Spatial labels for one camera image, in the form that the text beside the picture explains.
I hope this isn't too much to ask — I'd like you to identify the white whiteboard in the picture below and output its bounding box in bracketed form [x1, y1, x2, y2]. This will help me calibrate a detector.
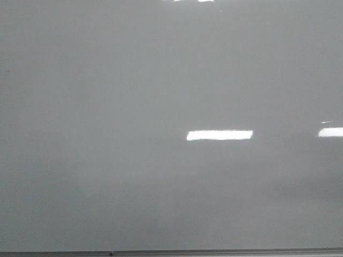
[1, 1, 342, 252]

